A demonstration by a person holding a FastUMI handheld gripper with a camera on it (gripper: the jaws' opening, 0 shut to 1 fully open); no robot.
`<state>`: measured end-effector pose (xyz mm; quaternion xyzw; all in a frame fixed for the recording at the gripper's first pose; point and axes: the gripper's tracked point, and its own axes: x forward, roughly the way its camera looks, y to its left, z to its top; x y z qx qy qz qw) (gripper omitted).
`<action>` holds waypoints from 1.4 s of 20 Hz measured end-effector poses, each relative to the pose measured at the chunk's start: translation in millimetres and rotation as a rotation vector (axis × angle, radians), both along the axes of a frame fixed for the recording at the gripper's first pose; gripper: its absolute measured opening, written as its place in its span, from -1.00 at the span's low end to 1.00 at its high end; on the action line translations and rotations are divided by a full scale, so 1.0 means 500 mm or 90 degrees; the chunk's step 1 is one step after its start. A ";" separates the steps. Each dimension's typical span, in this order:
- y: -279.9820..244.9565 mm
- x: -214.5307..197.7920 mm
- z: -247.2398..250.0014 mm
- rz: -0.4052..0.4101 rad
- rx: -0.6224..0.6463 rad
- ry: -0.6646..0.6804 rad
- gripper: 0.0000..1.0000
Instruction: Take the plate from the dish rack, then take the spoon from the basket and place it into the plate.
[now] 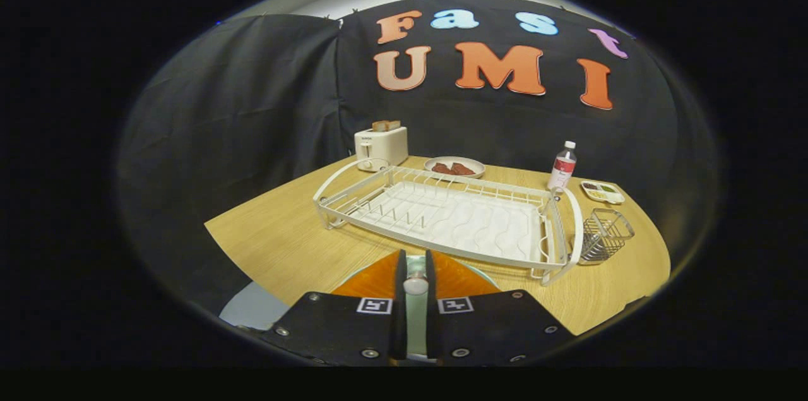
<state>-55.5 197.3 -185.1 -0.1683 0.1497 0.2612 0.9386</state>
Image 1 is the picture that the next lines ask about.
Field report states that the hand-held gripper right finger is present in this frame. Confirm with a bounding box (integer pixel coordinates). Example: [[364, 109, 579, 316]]
[[425, 249, 576, 367]]

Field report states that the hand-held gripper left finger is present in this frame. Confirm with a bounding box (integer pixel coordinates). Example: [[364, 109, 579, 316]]
[[259, 249, 408, 367]]

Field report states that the pale green plate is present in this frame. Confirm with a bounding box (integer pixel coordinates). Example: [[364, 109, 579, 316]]
[[335, 254, 506, 361]]

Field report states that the white wire dish rack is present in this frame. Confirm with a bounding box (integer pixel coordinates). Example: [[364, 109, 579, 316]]
[[312, 158, 585, 287]]

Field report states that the silver wire basket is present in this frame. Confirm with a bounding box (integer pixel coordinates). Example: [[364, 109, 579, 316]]
[[578, 208, 635, 265]]

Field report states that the white plate with meat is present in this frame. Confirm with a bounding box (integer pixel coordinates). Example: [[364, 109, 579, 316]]
[[424, 156, 487, 179]]

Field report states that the white toaster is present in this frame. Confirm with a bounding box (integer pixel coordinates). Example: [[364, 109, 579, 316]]
[[354, 126, 409, 172]]

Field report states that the clear bottle with red label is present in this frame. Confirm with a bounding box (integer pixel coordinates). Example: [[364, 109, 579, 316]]
[[547, 141, 578, 193]]

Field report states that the white divided snack tray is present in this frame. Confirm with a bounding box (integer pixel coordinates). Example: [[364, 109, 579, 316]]
[[580, 180, 626, 205]]

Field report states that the black backdrop cloth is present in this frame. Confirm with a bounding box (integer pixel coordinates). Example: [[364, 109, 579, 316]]
[[117, 0, 720, 320]]

